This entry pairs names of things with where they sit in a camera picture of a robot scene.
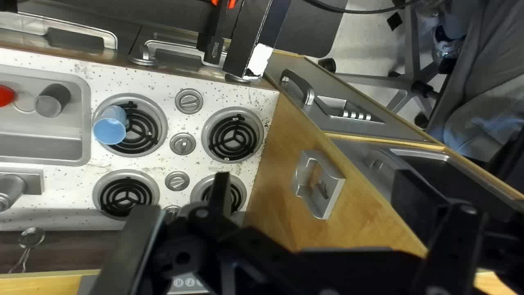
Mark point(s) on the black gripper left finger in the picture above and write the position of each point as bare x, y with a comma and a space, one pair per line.
132, 250

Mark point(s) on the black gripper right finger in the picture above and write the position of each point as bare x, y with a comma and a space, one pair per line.
453, 250

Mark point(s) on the grey toy sink basin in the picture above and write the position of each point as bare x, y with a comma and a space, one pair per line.
39, 144

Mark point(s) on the dark grey plastic cup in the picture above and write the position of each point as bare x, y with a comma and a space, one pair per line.
52, 100

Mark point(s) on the black coil toy burner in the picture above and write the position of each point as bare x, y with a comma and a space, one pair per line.
147, 131
234, 136
125, 193
238, 193

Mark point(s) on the grey round stove knob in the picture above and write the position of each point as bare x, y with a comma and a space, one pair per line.
173, 209
178, 180
183, 142
189, 100

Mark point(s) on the grey toy faucet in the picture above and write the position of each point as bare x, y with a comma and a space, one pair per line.
11, 188

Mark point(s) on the seated robot operator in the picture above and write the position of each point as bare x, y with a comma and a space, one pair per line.
481, 108

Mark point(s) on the wooden toy kitchen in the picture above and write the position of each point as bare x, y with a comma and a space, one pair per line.
296, 209

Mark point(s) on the grey metal stand legs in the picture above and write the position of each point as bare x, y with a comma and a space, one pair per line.
415, 70

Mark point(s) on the red toy ball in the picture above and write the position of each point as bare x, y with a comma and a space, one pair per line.
6, 95

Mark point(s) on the grey wall hook plate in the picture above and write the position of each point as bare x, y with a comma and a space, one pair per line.
320, 181

